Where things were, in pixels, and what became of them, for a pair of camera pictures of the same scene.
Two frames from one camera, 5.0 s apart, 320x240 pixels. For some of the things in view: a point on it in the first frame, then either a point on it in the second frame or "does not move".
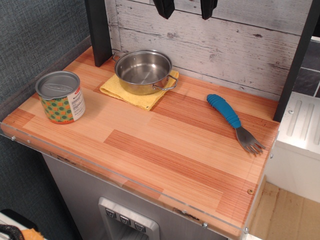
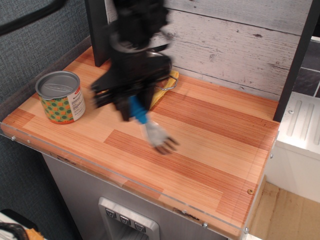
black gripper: x=165 y=8 to x=127 y=81
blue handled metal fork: x=220 y=104 to x=153 y=132
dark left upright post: x=99 y=30 does not move
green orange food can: x=60 y=94 does not move
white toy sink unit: x=294 y=165 does not move
